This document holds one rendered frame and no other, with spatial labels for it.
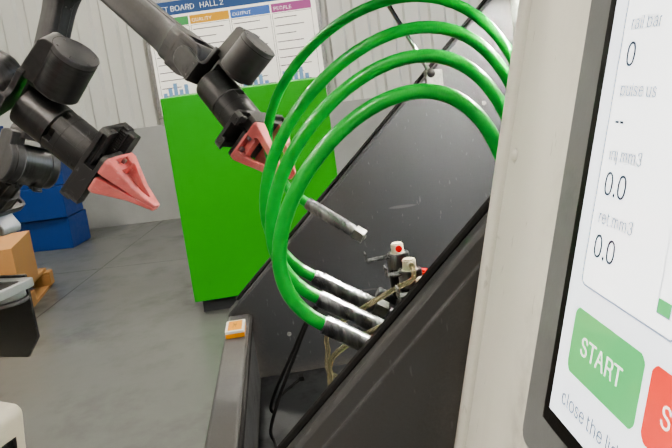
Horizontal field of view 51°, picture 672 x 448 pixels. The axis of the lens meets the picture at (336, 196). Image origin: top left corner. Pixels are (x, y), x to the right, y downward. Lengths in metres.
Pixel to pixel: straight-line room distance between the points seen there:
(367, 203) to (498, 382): 0.74
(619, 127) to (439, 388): 0.30
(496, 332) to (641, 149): 0.21
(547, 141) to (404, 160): 0.77
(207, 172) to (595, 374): 3.91
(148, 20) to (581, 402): 0.99
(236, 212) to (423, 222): 3.07
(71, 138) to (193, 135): 3.31
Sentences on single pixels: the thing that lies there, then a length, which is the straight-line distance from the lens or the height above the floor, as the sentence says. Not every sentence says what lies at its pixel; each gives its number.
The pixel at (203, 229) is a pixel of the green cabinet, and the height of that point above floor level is 0.51.
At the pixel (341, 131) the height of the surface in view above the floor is 1.28.
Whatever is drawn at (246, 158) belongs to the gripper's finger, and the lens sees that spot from 1.02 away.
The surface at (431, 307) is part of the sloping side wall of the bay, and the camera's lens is 0.56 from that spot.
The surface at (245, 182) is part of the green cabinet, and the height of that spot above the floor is 0.76.
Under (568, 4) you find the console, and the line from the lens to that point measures 0.46.
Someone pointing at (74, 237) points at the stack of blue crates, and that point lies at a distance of 7.24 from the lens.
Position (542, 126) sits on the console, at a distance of 0.46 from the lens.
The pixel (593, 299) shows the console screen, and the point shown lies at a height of 1.21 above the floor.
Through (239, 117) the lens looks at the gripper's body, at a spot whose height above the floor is 1.29.
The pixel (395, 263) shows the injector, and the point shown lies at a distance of 0.90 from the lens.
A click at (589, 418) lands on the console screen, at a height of 1.16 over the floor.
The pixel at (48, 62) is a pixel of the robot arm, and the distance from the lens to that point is 0.89.
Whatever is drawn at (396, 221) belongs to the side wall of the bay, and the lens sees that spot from 1.22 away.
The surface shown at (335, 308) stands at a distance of 0.74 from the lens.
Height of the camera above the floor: 1.34
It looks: 10 degrees down
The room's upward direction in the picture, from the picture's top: 8 degrees counter-clockwise
